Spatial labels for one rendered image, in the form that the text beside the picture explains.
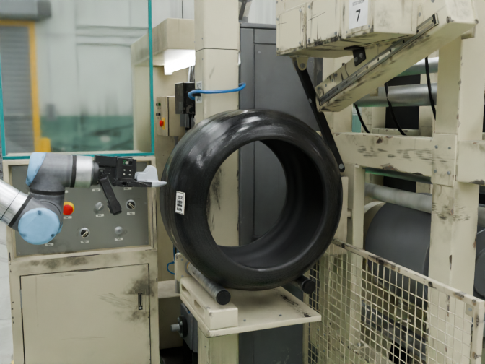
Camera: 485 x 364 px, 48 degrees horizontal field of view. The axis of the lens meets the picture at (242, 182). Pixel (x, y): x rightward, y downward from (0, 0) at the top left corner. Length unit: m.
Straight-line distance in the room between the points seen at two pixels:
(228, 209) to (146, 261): 0.44
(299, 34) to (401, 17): 0.42
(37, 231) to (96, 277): 0.81
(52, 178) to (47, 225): 0.17
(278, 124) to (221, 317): 0.59
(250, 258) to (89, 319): 0.71
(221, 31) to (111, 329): 1.21
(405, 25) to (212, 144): 0.60
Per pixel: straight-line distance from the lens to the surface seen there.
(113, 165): 1.55
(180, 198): 1.51
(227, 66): 1.92
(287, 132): 1.59
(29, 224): 1.40
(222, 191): 1.93
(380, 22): 1.46
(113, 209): 1.57
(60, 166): 1.52
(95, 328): 2.25
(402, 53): 1.57
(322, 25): 1.67
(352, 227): 2.12
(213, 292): 1.63
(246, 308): 1.81
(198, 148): 1.53
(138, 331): 2.28
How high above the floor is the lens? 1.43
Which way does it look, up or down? 7 degrees down
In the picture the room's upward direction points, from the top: straight up
